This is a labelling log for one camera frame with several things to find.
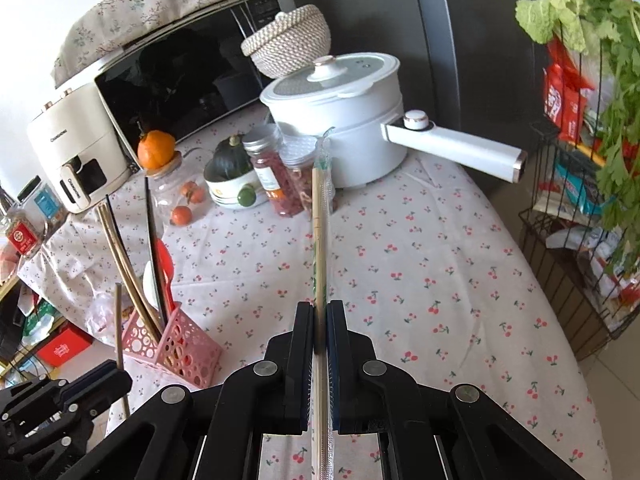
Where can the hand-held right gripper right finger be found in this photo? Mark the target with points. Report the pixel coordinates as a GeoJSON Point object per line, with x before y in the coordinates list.
{"type": "Point", "coordinates": [335, 360]}

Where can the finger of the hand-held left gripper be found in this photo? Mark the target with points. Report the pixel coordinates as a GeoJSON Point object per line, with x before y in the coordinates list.
{"type": "Point", "coordinates": [107, 392]}
{"type": "Point", "coordinates": [95, 374]}

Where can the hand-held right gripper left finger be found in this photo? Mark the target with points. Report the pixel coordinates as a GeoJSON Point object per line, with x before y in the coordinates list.
{"type": "Point", "coordinates": [305, 360]}

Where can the bamboo chopstick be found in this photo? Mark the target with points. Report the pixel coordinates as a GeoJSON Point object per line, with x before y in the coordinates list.
{"type": "Point", "coordinates": [118, 260]}
{"type": "Point", "coordinates": [126, 260]}
{"type": "Point", "coordinates": [118, 330]}

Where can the pink plastic basket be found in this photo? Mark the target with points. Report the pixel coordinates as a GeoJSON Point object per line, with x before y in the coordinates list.
{"type": "Point", "coordinates": [185, 355]}

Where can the white plastic spoon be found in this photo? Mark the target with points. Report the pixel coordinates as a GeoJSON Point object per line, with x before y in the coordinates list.
{"type": "Point", "coordinates": [149, 285]}

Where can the bamboo chopsticks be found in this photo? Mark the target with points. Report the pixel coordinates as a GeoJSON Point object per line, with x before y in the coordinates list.
{"type": "Point", "coordinates": [320, 240]}

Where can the red plastic spoon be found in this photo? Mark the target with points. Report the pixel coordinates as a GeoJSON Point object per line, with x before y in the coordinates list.
{"type": "Point", "coordinates": [162, 265]}

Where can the black chopstick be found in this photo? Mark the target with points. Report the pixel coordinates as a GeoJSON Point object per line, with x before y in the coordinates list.
{"type": "Point", "coordinates": [149, 230]}

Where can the red box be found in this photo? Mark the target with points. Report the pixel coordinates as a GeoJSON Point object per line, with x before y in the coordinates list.
{"type": "Point", "coordinates": [65, 347]}

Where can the green white packet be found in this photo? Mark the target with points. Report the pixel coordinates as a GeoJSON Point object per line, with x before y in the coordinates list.
{"type": "Point", "coordinates": [37, 325]}

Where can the cherry print tablecloth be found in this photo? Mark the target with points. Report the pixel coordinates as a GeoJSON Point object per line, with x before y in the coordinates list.
{"type": "Point", "coordinates": [425, 270]}
{"type": "Point", "coordinates": [65, 260]}

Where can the pink cloth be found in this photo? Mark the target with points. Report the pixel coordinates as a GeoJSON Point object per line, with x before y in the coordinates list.
{"type": "Point", "coordinates": [7, 262]}

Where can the glass jar with red label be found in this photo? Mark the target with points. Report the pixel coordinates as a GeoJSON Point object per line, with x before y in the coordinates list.
{"type": "Point", "coordinates": [22, 237]}

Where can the green lime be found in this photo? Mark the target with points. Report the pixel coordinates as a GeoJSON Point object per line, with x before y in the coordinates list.
{"type": "Point", "coordinates": [247, 195]}

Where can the clear canister with blue label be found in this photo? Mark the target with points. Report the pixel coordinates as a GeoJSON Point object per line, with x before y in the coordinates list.
{"type": "Point", "coordinates": [45, 205]}

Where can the small tangerine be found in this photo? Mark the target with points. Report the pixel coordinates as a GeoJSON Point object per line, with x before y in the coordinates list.
{"type": "Point", "coordinates": [193, 192]}
{"type": "Point", "coordinates": [181, 216]}

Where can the jar of red dried fruit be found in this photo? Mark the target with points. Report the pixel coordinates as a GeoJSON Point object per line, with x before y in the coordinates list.
{"type": "Point", "coordinates": [272, 180]}

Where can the glass jar with wooden lid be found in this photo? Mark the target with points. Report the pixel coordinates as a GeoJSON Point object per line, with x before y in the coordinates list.
{"type": "Point", "coordinates": [165, 190]}

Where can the green kabocha squash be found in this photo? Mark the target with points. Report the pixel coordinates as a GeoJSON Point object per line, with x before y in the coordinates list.
{"type": "Point", "coordinates": [231, 160]}

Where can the white electric pot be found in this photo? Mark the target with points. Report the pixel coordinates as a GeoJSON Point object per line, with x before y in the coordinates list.
{"type": "Point", "coordinates": [360, 140]}

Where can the large orange with stem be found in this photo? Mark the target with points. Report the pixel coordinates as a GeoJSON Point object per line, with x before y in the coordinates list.
{"type": "Point", "coordinates": [156, 150]}

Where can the cream air fryer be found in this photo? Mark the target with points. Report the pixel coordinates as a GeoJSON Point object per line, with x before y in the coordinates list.
{"type": "Point", "coordinates": [65, 140]}

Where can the white pot lid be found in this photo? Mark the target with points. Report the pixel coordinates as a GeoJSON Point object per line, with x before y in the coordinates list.
{"type": "Point", "coordinates": [330, 72]}

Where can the blue white packet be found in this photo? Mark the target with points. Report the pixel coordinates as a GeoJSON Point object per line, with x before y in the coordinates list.
{"type": "Point", "coordinates": [580, 190]}

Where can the black microwave oven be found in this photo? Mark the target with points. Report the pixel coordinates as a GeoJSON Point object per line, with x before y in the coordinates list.
{"type": "Point", "coordinates": [190, 80]}

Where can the woven lidded basket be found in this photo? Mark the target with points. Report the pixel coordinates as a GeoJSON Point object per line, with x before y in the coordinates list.
{"type": "Point", "coordinates": [295, 45]}

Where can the grey refrigerator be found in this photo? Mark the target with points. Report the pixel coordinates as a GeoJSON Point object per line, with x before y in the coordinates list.
{"type": "Point", "coordinates": [450, 35]}

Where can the red snack packets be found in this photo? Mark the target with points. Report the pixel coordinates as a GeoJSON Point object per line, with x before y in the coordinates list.
{"type": "Point", "coordinates": [565, 95]}

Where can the leafy green herbs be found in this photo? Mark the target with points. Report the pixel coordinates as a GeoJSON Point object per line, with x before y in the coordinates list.
{"type": "Point", "coordinates": [620, 135]}

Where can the floral cloth cover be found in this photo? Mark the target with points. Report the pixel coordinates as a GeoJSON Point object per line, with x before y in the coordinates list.
{"type": "Point", "coordinates": [165, 5]}

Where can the napa cabbage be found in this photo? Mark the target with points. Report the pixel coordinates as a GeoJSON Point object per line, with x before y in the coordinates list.
{"type": "Point", "coordinates": [555, 5]}

